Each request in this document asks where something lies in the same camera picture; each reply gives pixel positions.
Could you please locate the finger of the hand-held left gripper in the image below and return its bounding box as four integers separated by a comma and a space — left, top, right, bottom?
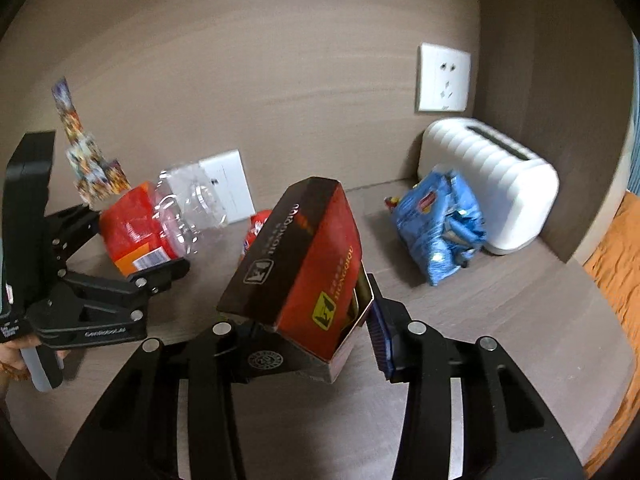
44, 205, 103, 281
29, 258, 191, 350

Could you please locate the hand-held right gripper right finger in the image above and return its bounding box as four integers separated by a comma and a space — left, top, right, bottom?
366, 272, 587, 480

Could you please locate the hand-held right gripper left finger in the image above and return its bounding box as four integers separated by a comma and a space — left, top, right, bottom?
56, 321, 331, 480

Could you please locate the orange-red snack packet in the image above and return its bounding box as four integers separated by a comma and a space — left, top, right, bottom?
99, 182, 173, 277

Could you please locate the dark red cardboard box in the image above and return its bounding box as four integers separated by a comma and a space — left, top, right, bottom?
216, 176, 375, 385

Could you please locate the person's left hand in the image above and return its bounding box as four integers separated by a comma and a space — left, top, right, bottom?
0, 337, 32, 386

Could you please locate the colourful picture sticker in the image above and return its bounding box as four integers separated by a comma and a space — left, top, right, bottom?
60, 107, 83, 143
51, 77, 73, 111
102, 160, 126, 193
75, 175, 108, 206
67, 132, 103, 176

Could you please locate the crumpled blue chip bag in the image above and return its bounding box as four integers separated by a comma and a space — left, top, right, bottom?
390, 165, 487, 287

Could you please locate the clear plastic bottle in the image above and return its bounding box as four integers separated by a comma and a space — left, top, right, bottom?
157, 160, 228, 257

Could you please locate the red snack wrapper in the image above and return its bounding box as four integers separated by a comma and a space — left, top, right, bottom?
242, 210, 273, 261

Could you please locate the white ribbed toaster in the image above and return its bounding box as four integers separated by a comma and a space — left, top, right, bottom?
419, 117, 560, 256

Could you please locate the orange bed blanket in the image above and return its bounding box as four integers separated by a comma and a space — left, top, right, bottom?
582, 195, 640, 480

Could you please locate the wooden desk hutch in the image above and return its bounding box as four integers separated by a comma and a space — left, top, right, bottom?
0, 0, 636, 271

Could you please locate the blue curtain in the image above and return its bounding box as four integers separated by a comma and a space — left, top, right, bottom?
627, 35, 640, 191

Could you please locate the white wall socket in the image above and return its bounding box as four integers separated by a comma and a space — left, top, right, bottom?
197, 150, 256, 223
417, 42, 471, 113

